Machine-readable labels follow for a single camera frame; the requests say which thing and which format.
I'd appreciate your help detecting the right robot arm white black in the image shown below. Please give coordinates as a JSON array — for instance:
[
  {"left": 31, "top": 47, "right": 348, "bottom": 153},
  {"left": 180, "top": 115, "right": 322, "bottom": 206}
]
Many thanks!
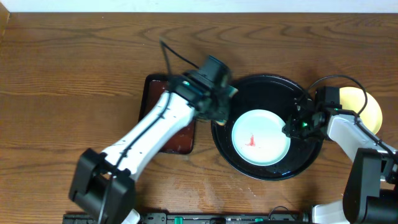
[{"left": 282, "top": 105, "right": 397, "bottom": 223}]

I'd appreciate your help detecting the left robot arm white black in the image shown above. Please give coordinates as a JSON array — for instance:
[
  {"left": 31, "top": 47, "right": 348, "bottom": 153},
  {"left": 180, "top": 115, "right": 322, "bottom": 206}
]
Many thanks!
[{"left": 69, "top": 75, "right": 237, "bottom": 223}]

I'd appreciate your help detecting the yellow plate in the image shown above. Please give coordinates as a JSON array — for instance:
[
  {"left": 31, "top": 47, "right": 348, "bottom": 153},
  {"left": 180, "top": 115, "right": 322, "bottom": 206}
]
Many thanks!
[{"left": 340, "top": 86, "right": 382, "bottom": 134}]

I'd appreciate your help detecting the round black tray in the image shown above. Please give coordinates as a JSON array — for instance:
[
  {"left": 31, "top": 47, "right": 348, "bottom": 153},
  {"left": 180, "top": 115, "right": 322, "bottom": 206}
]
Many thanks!
[{"left": 211, "top": 73, "right": 323, "bottom": 181}]

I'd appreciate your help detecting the light blue plate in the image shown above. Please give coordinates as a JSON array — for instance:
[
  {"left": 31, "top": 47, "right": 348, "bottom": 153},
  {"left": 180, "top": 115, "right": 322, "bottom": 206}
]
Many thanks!
[{"left": 231, "top": 110, "right": 290, "bottom": 166}]

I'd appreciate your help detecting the black rectangular water tray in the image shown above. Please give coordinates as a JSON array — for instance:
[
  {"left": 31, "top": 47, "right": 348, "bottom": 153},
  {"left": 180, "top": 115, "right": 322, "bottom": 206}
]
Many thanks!
[{"left": 138, "top": 73, "right": 195, "bottom": 154}]

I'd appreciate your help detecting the green yellow sponge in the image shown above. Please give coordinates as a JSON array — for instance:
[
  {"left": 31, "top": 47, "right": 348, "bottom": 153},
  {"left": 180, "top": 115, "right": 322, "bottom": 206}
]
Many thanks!
[{"left": 215, "top": 86, "right": 238, "bottom": 126}]

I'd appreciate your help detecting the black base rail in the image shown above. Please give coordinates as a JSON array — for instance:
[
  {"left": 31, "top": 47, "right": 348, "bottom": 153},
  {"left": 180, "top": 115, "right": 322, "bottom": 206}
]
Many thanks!
[{"left": 62, "top": 211, "right": 312, "bottom": 224}]

